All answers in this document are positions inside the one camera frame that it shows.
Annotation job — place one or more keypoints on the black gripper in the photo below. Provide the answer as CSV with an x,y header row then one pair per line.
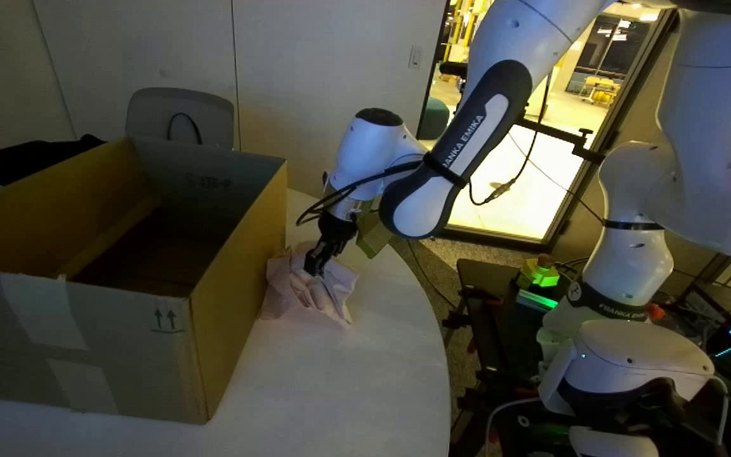
x,y
333,239

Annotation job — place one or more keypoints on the pale pink towel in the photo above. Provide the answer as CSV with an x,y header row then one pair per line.
x,y
293,287

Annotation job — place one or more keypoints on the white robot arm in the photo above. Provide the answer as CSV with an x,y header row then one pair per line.
x,y
678,187

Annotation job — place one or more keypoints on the brown cardboard box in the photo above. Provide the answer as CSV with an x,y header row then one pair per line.
x,y
130,278

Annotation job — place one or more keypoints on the grey chair back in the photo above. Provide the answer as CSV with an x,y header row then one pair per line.
x,y
180,115

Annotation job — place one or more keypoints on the black equipment cart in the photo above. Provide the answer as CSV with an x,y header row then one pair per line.
x,y
500,372

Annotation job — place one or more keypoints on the black cloth bundle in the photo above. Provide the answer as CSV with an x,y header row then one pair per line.
x,y
36,155

